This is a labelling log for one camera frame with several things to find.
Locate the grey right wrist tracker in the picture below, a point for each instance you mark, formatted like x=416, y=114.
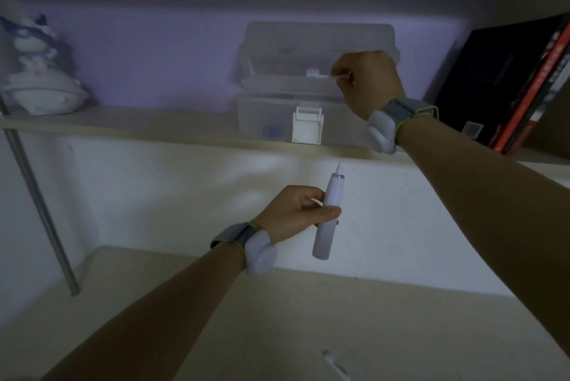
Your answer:
x=392, y=122

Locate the white toothbrush head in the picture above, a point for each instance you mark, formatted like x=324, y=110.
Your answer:
x=318, y=73

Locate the white box latch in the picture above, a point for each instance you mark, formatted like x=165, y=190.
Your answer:
x=307, y=123

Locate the person's left thumb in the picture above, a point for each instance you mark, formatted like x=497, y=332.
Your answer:
x=323, y=213

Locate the blue white ceramic figurine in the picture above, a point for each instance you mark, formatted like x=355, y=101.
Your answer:
x=38, y=69

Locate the person's left forearm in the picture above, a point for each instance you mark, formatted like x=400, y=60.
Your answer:
x=147, y=318

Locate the grey wrist tracker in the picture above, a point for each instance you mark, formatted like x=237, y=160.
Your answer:
x=251, y=247
x=392, y=122

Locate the person's right fingers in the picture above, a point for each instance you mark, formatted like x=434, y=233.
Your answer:
x=340, y=71

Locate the red black book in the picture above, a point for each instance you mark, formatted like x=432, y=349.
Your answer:
x=536, y=91

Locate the person's right hand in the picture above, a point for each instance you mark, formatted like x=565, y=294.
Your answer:
x=369, y=82

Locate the grey left wrist tracker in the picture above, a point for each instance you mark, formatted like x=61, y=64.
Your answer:
x=251, y=247

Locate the person's right forearm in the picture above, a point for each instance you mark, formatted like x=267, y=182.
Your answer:
x=490, y=211

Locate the metal shelf pole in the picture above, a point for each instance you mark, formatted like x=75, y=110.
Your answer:
x=40, y=211

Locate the wooden shelf board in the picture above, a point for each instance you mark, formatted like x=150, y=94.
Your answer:
x=178, y=127

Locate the person's left hand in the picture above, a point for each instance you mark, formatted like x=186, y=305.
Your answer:
x=285, y=214

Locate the clear plastic storage box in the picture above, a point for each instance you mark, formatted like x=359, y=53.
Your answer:
x=307, y=87

